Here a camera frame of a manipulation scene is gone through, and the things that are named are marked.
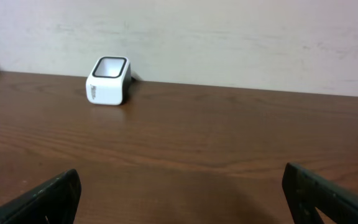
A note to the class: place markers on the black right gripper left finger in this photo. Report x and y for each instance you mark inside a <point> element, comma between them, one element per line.
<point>54,201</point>

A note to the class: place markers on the white barcode scanner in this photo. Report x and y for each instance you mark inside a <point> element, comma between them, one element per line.
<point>109,81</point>

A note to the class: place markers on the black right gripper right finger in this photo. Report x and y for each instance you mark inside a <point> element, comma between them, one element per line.
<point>307,194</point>

